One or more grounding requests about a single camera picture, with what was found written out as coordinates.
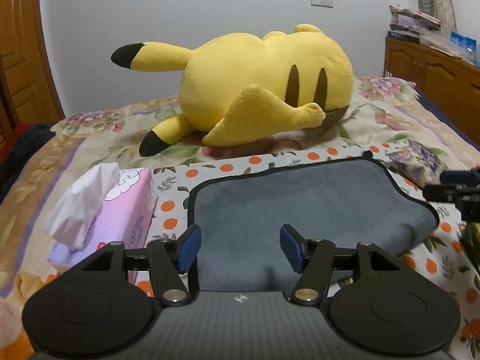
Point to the blue box on cabinet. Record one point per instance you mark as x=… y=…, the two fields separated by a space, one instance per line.
x=467 y=45

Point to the yellow Pikachu plush toy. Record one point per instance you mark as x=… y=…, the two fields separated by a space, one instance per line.
x=239 y=88

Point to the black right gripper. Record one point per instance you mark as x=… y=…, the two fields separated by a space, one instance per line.
x=460 y=188

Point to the pink tissue box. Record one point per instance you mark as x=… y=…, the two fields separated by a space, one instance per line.
x=106 y=204

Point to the wooden sideboard cabinet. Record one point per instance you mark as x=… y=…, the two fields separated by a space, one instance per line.
x=449 y=87

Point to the stack of magazines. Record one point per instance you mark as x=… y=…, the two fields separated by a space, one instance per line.
x=408 y=25

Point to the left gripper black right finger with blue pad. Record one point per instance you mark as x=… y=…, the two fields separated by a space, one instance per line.
x=313 y=260

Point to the floral bed quilt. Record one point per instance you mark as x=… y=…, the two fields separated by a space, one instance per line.
x=384 y=113

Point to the purple floral packet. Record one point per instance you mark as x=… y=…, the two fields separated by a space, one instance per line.
x=418 y=163

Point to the purple and grey towel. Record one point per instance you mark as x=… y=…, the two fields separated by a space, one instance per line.
x=344 y=201

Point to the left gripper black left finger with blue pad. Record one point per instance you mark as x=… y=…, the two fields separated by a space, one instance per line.
x=168 y=260

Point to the white wall switch socket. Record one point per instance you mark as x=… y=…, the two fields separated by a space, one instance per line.
x=323 y=3

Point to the small grey fan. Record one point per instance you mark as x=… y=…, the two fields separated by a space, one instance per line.
x=427 y=7

